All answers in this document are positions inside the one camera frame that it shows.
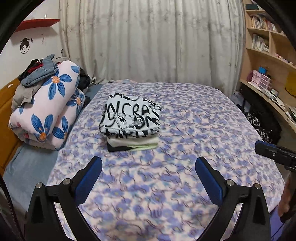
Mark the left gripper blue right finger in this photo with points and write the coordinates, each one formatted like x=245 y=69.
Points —
x=212 y=180

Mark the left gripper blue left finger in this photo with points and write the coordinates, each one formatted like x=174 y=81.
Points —
x=86 y=178

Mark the black white graffiti print jacket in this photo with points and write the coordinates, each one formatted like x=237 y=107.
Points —
x=130 y=116

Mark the black clothing behind quilt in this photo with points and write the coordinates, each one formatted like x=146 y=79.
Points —
x=84 y=81

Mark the pile of denim clothes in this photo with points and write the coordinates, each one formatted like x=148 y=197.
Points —
x=33 y=77

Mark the right hand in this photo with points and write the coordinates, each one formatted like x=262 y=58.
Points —
x=286 y=207

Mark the black white patterned bag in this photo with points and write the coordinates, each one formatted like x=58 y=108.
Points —
x=267 y=126

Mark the black folded garment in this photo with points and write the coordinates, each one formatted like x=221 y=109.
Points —
x=111 y=149

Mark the cream folded fleece garment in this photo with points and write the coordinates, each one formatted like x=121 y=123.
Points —
x=118 y=142

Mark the pink blue flower rolled quilt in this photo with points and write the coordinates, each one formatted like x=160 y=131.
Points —
x=47 y=120

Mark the light green folded garment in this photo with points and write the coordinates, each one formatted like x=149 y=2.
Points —
x=143 y=147

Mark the pink storage boxes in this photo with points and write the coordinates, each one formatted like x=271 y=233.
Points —
x=259 y=80

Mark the purple floral bed blanket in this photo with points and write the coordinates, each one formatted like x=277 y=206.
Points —
x=156 y=194

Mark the wooden bookshelf unit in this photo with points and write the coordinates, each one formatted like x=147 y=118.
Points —
x=274 y=52

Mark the row of books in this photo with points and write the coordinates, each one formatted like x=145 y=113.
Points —
x=263 y=21

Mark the grey patterned curtain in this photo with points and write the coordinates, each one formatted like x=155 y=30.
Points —
x=156 y=41

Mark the cartoon face wall sticker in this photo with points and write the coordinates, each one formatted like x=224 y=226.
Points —
x=25 y=45

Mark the red wall shelf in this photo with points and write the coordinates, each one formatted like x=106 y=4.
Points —
x=36 y=23

